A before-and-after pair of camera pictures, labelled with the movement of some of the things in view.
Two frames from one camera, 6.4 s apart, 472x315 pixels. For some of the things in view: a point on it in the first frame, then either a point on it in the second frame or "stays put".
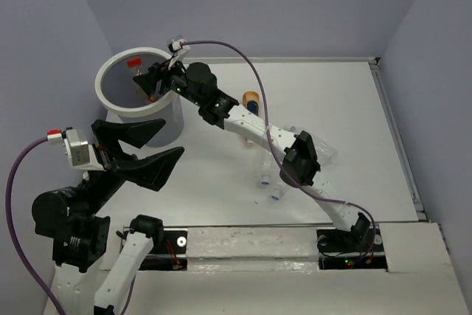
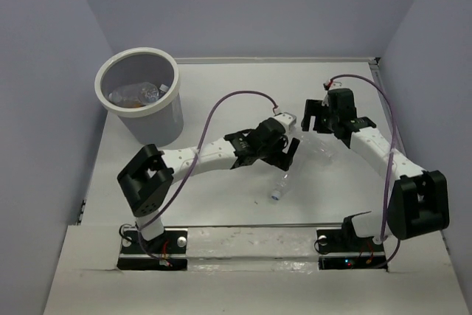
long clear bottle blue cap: (277, 190) stays put
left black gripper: (154, 168) → (279, 159)
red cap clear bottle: (137, 63) → (128, 96)
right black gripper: (156, 72) → (314, 108)
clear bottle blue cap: (267, 166) → (149, 93)
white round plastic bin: (126, 101) stays put
